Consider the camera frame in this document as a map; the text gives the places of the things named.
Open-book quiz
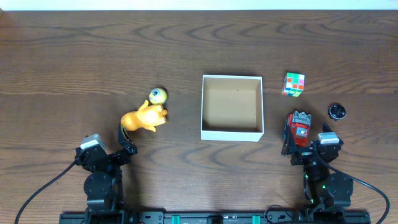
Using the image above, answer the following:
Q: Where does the white cardboard box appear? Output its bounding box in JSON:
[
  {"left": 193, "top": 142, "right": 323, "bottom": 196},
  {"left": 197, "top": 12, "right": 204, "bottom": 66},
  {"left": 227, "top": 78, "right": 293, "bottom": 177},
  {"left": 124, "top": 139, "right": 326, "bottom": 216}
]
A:
[{"left": 200, "top": 75, "right": 264, "bottom": 142}]

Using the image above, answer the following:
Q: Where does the black mounting rail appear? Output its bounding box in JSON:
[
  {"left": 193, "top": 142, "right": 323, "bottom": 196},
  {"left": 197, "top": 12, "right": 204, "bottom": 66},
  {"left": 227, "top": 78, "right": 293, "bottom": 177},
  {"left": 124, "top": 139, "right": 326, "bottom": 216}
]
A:
[{"left": 59, "top": 210, "right": 371, "bottom": 224}]

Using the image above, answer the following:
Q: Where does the yellow one-eyed ball toy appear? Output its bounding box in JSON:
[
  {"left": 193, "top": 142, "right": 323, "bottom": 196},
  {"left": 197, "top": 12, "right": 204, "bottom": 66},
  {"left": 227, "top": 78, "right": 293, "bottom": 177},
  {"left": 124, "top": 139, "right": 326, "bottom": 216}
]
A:
[{"left": 149, "top": 88, "right": 167, "bottom": 105}]

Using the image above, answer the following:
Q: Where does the orange dinosaur toy figure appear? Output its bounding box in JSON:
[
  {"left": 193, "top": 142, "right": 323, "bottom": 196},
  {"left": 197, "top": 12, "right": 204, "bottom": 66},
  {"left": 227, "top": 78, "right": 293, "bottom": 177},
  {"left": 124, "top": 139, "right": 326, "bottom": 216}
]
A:
[{"left": 121, "top": 100, "right": 168, "bottom": 132}]

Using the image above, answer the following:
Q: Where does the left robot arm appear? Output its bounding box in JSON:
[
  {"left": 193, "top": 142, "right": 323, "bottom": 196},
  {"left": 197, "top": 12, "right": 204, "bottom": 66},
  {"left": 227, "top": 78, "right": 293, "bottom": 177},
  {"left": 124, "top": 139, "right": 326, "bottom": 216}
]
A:
[{"left": 75, "top": 124, "right": 137, "bottom": 224}]

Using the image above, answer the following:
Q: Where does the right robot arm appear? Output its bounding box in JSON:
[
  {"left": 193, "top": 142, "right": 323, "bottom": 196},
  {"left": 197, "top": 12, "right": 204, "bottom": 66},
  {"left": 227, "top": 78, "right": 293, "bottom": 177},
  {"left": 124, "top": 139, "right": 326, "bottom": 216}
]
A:
[{"left": 281, "top": 123, "right": 353, "bottom": 223}]

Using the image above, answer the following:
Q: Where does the multicoloured puzzle cube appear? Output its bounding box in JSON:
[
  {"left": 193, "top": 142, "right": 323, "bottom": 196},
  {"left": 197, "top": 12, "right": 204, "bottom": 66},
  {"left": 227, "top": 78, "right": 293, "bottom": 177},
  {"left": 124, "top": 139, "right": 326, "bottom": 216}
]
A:
[{"left": 282, "top": 72, "right": 305, "bottom": 97}]

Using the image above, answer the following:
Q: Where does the black round lid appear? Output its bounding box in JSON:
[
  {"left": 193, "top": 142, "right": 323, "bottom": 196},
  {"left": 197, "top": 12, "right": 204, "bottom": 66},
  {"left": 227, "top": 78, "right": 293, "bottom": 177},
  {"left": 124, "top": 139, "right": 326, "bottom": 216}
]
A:
[{"left": 328, "top": 103, "right": 346, "bottom": 121}]

